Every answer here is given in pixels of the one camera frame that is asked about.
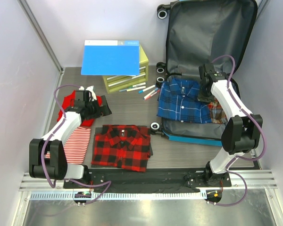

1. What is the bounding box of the blue open suitcase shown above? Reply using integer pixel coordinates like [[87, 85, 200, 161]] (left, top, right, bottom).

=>
[[156, 0, 258, 146]]

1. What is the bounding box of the blue plaid shirt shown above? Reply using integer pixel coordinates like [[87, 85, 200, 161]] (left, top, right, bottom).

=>
[[157, 78, 212, 124]]

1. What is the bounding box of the red black checked shirt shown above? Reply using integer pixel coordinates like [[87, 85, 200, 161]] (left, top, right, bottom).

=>
[[91, 124, 151, 173]]

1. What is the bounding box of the marker pen red cap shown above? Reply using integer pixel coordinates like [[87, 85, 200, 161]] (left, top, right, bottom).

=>
[[143, 88, 160, 100]]

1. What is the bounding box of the slotted cable duct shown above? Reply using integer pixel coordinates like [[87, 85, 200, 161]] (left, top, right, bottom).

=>
[[30, 190, 207, 201]]

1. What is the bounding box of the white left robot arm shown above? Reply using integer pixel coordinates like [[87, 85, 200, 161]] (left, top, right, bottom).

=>
[[29, 89, 112, 188]]

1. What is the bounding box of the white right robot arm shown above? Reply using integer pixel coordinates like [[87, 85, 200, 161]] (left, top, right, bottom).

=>
[[198, 63, 263, 186]]

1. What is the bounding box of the aluminium corner post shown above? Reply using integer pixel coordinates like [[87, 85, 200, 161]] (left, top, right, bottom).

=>
[[17, 0, 63, 74]]

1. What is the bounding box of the brown plaid shirt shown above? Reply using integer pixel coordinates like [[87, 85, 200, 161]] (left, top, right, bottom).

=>
[[207, 99, 227, 124]]

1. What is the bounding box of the marker pen blue cap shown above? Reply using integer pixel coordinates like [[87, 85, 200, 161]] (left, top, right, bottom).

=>
[[138, 85, 156, 94]]

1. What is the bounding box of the yellow-green drawer organizer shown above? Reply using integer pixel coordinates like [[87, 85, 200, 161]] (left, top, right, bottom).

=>
[[102, 45, 149, 93]]

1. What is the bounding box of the red white striped garment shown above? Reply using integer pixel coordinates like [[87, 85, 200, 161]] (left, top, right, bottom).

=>
[[45, 125, 92, 165]]

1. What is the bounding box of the blue white flat box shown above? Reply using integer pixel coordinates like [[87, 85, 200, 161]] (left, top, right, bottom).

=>
[[81, 40, 140, 76]]

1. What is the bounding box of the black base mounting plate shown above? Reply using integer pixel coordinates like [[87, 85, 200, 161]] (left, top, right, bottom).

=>
[[63, 167, 232, 190]]

